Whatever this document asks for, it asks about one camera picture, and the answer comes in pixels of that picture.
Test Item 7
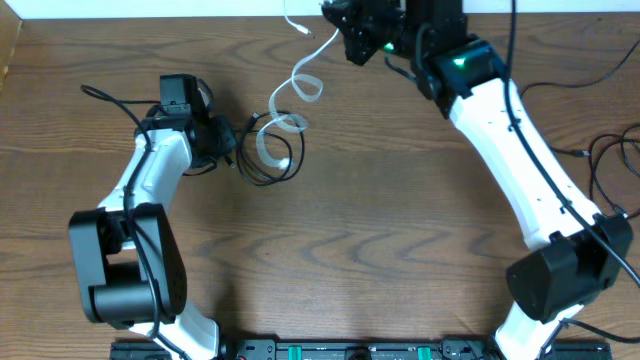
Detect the white ribbon cable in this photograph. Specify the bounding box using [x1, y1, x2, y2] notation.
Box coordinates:
[254, 27, 341, 170]

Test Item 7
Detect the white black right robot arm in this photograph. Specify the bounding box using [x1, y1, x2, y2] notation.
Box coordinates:
[321, 0, 633, 359]

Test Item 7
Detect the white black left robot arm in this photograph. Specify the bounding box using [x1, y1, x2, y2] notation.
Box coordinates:
[68, 74, 236, 359]

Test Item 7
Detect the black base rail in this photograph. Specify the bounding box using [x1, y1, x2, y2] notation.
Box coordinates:
[108, 339, 613, 360]

